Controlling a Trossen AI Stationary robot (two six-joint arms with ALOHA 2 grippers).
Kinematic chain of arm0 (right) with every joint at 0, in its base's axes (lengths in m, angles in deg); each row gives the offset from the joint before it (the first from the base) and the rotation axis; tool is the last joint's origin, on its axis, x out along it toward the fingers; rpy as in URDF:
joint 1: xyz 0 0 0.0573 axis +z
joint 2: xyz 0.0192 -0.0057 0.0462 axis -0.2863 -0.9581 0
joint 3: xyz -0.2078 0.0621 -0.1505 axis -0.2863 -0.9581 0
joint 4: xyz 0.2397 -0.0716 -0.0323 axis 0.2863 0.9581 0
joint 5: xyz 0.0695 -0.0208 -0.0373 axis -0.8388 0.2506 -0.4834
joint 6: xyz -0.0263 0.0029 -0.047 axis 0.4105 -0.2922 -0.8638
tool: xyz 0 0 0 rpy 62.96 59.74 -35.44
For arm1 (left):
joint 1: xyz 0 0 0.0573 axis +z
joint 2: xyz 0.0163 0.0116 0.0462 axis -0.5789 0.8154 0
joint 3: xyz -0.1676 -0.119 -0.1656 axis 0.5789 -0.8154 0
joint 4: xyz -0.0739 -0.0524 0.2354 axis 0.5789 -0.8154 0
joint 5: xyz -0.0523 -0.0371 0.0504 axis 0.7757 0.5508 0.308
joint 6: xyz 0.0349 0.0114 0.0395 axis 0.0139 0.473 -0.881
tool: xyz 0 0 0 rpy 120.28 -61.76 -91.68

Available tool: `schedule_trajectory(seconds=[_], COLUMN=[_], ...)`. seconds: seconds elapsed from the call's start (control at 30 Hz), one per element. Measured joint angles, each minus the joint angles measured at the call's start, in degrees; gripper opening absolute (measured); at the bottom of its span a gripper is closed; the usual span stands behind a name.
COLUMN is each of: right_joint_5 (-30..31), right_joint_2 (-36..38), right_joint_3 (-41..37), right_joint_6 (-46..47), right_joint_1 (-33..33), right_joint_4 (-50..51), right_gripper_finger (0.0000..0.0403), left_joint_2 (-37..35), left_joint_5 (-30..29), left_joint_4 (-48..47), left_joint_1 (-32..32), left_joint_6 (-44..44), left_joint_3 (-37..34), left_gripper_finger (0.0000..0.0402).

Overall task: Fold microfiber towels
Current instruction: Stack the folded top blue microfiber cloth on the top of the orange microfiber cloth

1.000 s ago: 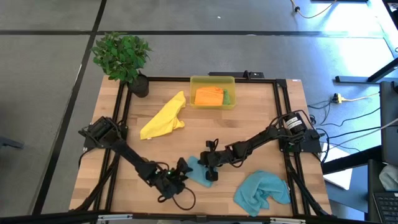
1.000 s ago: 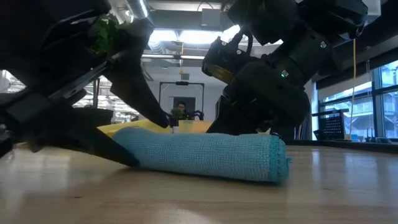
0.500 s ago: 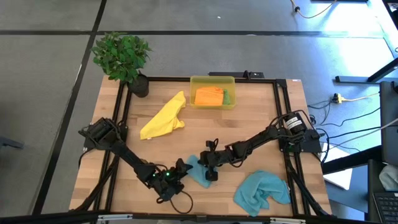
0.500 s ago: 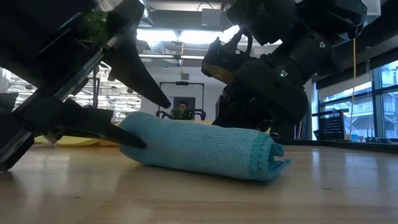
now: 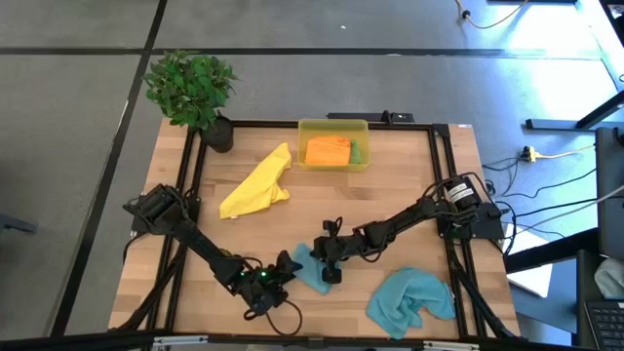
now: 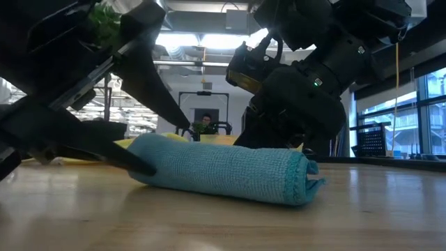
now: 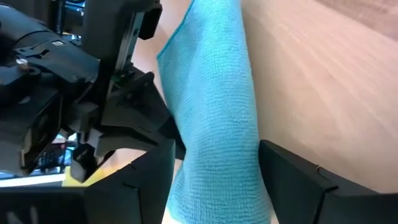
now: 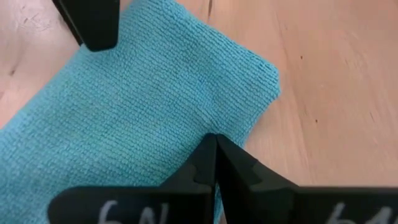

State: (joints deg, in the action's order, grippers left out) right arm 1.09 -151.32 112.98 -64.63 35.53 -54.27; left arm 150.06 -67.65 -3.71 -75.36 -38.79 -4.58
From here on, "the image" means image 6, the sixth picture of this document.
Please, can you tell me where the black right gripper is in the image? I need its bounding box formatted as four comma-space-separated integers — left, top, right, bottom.
233, 65, 347, 149

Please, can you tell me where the black perforated panel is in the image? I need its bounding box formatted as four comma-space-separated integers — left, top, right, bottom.
349, 121, 393, 158

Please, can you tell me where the small background green plant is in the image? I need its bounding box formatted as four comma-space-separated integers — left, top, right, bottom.
190, 121, 208, 137

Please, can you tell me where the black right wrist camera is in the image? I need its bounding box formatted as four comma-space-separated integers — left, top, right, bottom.
225, 36, 283, 96

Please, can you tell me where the artificial green leafy plant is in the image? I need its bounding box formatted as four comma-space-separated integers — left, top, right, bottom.
86, 1, 123, 122

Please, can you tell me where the black background workstation frame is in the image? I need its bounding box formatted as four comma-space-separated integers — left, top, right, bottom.
176, 91, 233, 136

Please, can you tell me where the blue microfiber towel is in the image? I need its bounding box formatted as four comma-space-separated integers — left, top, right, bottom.
125, 133, 328, 207

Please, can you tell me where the yellow microfiber towel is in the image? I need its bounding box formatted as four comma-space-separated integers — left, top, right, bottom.
52, 131, 191, 165

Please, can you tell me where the yellow translucent plastic bin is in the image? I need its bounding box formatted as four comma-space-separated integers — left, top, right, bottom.
199, 134, 242, 146

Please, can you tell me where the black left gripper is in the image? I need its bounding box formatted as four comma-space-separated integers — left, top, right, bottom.
0, 0, 167, 182

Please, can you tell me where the person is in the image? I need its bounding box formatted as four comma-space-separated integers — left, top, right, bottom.
194, 113, 220, 136

